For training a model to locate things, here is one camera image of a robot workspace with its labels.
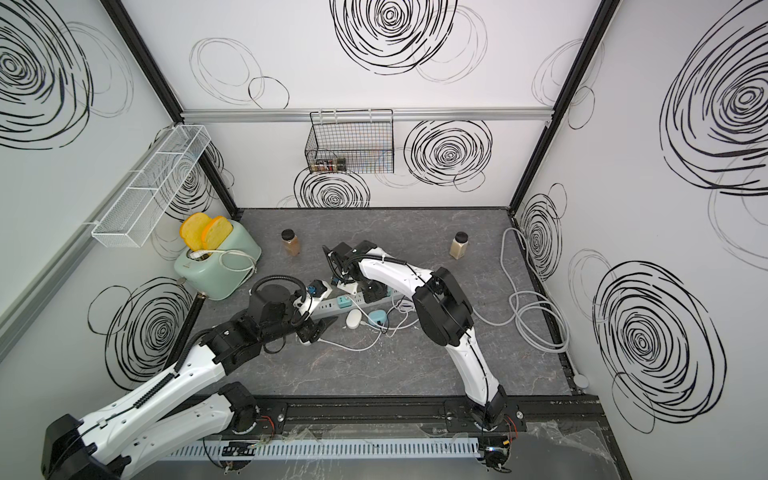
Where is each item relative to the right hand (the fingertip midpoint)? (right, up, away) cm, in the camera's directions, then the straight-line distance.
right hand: (384, 282), depth 93 cm
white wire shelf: (-61, +19, -21) cm, 68 cm away
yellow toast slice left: (-56, +17, -6) cm, 59 cm away
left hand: (-15, -4, -17) cm, 22 cm away
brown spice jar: (-32, +12, +8) cm, 35 cm away
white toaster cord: (-55, +9, -6) cm, 56 cm away
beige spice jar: (+25, +11, +6) cm, 28 cm away
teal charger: (-12, -5, -6) cm, 14 cm away
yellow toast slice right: (-49, +16, -6) cm, 52 cm away
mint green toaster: (-48, +5, -5) cm, 48 cm away
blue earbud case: (-2, -10, -2) cm, 10 cm away
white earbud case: (-9, -11, -3) cm, 15 cm away
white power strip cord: (+48, -12, -2) cm, 49 cm away
